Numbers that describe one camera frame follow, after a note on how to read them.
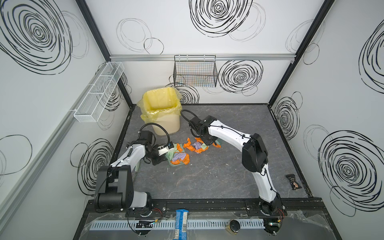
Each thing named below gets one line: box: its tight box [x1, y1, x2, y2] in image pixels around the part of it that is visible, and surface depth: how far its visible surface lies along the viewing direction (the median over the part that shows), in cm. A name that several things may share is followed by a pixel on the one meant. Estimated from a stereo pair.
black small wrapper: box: [285, 174, 302, 190], surface depth 83 cm
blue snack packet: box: [173, 209, 189, 240], surface depth 69 cm
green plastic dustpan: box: [165, 143, 186, 167], surface depth 91 cm
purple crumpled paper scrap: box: [192, 142, 202, 150], surface depth 96 cm
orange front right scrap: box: [170, 153, 190, 165], surface depth 90 cm
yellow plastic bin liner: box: [137, 87, 183, 123], surface depth 96 cm
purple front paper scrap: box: [172, 152, 187, 162], surface depth 90 cm
